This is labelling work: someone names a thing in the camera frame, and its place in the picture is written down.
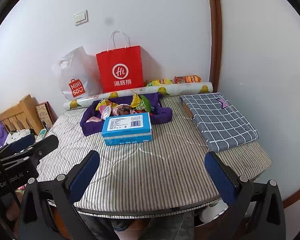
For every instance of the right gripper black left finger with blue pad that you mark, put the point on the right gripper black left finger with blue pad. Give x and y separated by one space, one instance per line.
64 190

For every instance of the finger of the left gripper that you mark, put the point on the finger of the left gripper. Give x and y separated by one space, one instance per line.
17 146
43 146

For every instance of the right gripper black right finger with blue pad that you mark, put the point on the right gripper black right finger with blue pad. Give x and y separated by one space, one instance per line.
252 206

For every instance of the pink wafer packet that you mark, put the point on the pink wafer packet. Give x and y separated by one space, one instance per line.
94 119

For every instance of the pink strawberry snack packet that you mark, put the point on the pink strawberry snack packet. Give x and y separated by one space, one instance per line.
118 110

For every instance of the yellow chips bag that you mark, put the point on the yellow chips bag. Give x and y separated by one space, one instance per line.
135 101

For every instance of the green chips bag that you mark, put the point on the green chips bag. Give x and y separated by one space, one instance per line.
144 104

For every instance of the white spotted plush toy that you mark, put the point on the white spotted plush toy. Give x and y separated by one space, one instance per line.
13 136

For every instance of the wooden headboard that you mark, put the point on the wooden headboard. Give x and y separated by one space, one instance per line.
22 116

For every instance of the brown patterned box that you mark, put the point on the brown patterned box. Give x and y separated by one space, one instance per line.
46 115

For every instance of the pink yellow snack bag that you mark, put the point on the pink yellow snack bag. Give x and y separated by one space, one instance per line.
105 102

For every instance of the white Miniso plastic bag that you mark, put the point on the white Miniso plastic bag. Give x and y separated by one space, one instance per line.
77 75

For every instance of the blue white tissue box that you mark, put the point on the blue white tissue box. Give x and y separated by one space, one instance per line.
127 129

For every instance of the grey checked folded cloth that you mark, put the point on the grey checked folded cloth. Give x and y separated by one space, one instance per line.
220 123

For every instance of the striped mattress pad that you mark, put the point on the striped mattress pad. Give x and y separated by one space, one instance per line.
164 176

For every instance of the red paper shopping bag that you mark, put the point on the red paper shopping bag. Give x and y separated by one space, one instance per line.
120 68

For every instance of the purple towel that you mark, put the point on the purple towel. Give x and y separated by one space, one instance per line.
159 114

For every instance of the lemon print wallpaper roll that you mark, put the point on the lemon print wallpaper roll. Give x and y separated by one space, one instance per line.
165 90

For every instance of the white wall switch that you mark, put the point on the white wall switch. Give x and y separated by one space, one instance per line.
81 18

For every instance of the yellow snack bag by wall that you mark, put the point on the yellow snack bag by wall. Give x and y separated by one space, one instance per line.
159 82

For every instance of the orange snack bag by wall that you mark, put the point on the orange snack bag by wall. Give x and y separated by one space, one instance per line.
187 79

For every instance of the brown wooden door frame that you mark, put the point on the brown wooden door frame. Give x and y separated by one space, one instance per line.
216 42

